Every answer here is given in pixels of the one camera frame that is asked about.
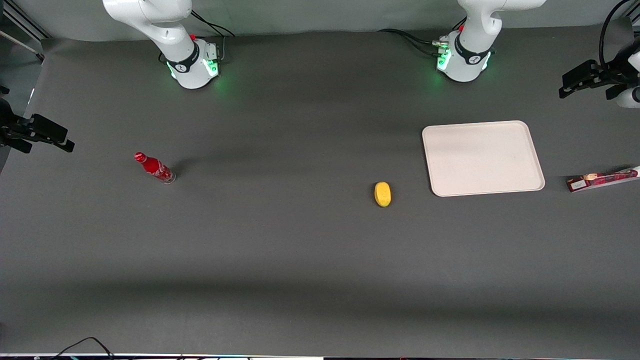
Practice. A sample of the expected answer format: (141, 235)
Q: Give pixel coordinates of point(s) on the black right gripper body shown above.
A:
(11, 129)

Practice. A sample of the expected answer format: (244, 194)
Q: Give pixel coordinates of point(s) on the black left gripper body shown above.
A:
(611, 75)

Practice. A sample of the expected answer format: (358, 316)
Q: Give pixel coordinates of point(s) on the red cookie box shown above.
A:
(602, 179)

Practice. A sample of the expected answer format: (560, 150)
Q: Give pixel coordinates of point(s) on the beige plastic tray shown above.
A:
(482, 158)

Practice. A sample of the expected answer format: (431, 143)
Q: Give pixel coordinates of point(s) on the red cola bottle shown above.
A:
(156, 168)

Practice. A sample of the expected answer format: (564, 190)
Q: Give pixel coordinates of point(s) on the yellow lemon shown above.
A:
(382, 194)

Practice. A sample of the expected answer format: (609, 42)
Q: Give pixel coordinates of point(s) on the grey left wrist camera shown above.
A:
(631, 97)

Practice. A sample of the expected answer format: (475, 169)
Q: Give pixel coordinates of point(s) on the aluminium frame strut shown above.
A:
(20, 22)

